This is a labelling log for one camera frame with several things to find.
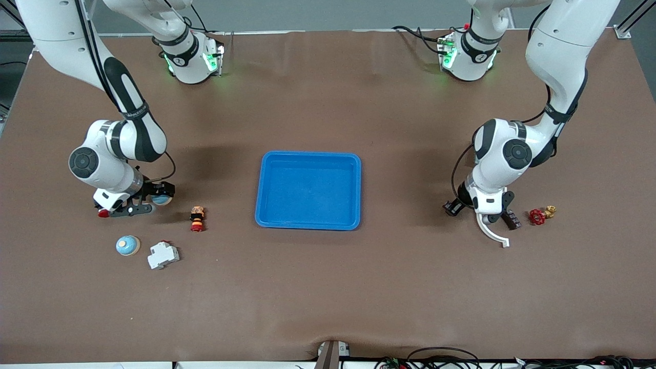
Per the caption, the blue plastic tray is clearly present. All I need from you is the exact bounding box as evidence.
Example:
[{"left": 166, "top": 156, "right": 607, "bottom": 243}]
[{"left": 255, "top": 151, "right": 362, "bottom": 231}]

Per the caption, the white circuit breaker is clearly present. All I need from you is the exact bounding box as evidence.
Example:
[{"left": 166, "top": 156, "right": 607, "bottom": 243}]
[{"left": 147, "top": 240, "right": 180, "bottom": 271}]

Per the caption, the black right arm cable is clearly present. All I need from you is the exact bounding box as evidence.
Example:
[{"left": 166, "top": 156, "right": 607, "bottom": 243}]
[{"left": 74, "top": 0, "right": 177, "bottom": 184}]

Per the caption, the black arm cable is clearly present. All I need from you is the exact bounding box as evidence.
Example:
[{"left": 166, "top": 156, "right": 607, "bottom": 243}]
[
  {"left": 451, "top": 5, "right": 559, "bottom": 201},
  {"left": 74, "top": 0, "right": 177, "bottom": 184}
]

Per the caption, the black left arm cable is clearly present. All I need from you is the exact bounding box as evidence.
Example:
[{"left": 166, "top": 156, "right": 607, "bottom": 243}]
[{"left": 451, "top": 5, "right": 559, "bottom": 201}]

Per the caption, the white curved plastic bracket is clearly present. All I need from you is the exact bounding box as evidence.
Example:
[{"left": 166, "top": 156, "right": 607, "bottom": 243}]
[{"left": 477, "top": 212, "right": 511, "bottom": 248}]

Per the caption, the brass valve with red handle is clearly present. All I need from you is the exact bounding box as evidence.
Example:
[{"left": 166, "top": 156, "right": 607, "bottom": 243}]
[{"left": 528, "top": 205, "right": 558, "bottom": 227}]

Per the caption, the black looped cable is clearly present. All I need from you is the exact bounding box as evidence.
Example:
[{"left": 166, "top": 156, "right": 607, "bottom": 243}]
[{"left": 407, "top": 346, "right": 481, "bottom": 369}]

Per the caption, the black right base cable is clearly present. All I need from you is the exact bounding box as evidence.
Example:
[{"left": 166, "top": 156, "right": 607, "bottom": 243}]
[{"left": 174, "top": 0, "right": 229, "bottom": 52}]

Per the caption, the black base cable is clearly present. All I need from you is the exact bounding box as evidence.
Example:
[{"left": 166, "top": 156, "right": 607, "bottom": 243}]
[
  {"left": 392, "top": 25, "right": 446, "bottom": 54},
  {"left": 174, "top": 0, "right": 229, "bottom": 52}
]

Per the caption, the white table edge rail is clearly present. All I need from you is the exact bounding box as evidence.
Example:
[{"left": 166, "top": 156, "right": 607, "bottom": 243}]
[{"left": 0, "top": 361, "right": 308, "bottom": 369}]

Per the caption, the black left base cable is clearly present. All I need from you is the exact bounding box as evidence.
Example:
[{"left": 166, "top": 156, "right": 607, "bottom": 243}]
[{"left": 392, "top": 25, "right": 446, "bottom": 54}]

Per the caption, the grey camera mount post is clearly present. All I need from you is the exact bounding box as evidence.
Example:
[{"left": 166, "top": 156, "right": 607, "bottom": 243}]
[{"left": 314, "top": 339, "right": 352, "bottom": 369}]

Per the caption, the aluminium frame profile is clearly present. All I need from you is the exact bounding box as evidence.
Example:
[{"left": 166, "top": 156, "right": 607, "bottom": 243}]
[
  {"left": 0, "top": 0, "right": 35, "bottom": 52},
  {"left": 614, "top": 0, "right": 656, "bottom": 40}
]

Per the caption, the black cable bundle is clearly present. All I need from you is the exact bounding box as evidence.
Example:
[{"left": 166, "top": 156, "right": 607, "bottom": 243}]
[{"left": 512, "top": 354, "right": 656, "bottom": 369}]

